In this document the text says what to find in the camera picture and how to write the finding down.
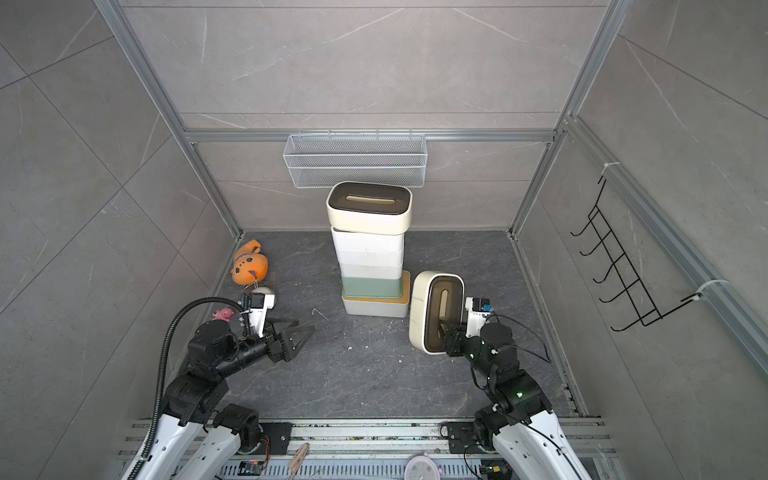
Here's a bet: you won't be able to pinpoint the wooden brush handle front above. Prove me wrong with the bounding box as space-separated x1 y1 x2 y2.
288 443 310 480

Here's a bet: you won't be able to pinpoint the orange plush toy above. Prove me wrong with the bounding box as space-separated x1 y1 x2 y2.
231 240 269 286

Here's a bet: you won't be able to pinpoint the green tissue box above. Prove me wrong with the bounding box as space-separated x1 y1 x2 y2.
341 276 403 299

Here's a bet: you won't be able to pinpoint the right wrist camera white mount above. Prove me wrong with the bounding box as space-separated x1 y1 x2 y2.
465 297 492 337

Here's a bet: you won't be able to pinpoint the cream box dark lid back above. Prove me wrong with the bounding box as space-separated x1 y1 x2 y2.
409 270 464 355

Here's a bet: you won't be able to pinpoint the white wire mesh basket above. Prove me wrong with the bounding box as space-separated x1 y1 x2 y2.
283 132 428 189

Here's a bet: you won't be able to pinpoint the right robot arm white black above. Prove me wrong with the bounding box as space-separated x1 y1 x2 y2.
444 322 589 479

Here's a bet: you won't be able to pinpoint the small grey alarm clock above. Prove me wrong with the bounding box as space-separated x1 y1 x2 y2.
252 286 275 295

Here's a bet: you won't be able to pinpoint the large bamboo lid tissue box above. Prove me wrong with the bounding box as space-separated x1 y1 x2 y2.
342 270 411 318

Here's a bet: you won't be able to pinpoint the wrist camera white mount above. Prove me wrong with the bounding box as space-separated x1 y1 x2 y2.
465 297 492 337
240 288 276 337

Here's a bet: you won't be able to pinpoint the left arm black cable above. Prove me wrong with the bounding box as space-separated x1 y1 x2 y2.
125 296 246 480

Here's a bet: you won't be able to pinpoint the small bamboo lid tissue box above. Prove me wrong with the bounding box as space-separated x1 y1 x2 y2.
340 263 403 280

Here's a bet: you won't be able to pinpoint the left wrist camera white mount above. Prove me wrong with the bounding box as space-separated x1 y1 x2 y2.
240 288 276 337

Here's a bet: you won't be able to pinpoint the grey lid white tissue box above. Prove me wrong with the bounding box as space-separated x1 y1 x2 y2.
331 228 404 253

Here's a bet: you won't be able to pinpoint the black wire hook rack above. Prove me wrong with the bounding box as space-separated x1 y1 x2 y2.
570 175 703 333

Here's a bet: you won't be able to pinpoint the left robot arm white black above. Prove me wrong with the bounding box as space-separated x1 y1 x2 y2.
123 320 316 479

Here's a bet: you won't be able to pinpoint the small circuit board front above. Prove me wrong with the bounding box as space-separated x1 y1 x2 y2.
237 460 268 477

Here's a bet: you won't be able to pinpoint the pink round object front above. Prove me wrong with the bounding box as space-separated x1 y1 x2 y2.
403 455 441 480

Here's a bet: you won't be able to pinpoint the cream box dark lid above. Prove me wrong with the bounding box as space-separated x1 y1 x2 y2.
326 182 413 235
409 270 464 355

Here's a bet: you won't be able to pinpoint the small pink toy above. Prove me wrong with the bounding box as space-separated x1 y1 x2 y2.
212 307 235 322

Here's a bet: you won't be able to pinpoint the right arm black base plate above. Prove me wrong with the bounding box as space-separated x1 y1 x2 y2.
439 421 486 454

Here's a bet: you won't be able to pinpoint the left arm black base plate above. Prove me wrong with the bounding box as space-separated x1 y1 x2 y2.
253 421 293 456

